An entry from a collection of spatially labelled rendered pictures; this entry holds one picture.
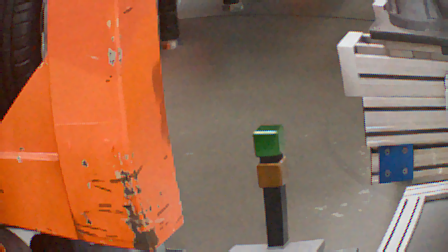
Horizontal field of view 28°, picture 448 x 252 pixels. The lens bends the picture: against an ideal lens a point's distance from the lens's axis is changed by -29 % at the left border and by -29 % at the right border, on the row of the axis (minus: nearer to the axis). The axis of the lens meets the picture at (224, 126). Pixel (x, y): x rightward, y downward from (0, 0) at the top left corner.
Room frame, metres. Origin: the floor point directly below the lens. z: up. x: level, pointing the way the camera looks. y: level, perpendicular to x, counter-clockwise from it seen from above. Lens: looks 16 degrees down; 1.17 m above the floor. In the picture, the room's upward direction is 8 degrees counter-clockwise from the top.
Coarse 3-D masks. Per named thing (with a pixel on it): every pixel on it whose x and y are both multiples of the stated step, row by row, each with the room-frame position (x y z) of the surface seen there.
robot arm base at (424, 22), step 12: (396, 0) 1.77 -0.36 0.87; (408, 0) 1.75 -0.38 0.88; (420, 0) 1.74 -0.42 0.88; (432, 0) 1.76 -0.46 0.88; (396, 12) 1.79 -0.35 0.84; (408, 12) 1.74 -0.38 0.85; (420, 12) 1.74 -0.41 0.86; (432, 12) 1.75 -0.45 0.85; (396, 24) 1.77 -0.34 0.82; (408, 24) 1.74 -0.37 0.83; (420, 24) 1.73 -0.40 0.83; (432, 24) 1.73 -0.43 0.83; (444, 24) 1.78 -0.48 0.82
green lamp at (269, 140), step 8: (264, 128) 1.78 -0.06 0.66; (272, 128) 1.77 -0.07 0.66; (280, 128) 1.77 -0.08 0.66; (256, 136) 1.76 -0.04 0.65; (264, 136) 1.76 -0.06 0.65; (272, 136) 1.75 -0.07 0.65; (280, 136) 1.76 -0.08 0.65; (256, 144) 1.76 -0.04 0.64; (264, 144) 1.76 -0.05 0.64; (272, 144) 1.75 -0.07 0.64; (280, 144) 1.76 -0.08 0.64; (256, 152) 1.76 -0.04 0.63; (264, 152) 1.76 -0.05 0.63; (272, 152) 1.75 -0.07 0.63; (280, 152) 1.76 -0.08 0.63
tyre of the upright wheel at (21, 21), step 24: (0, 0) 2.08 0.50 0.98; (24, 0) 2.03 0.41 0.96; (0, 24) 2.05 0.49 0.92; (24, 24) 2.02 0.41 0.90; (0, 48) 2.05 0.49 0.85; (24, 48) 2.02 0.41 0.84; (0, 72) 2.05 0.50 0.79; (24, 72) 2.02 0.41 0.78; (0, 96) 2.08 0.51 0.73; (0, 120) 2.12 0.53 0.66
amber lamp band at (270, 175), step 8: (280, 160) 1.77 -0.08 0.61; (264, 168) 1.76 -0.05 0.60; (272, 168) 1.76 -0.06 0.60; (280, 168) 1.75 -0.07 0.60; (264, 176) 1.76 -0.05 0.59; (272, 176) 1.76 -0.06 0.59; (280, 176) 1.75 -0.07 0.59; (264, 184) 1.76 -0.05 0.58; (272, 184) 1.76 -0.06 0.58; (280, 184) 1.75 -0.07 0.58
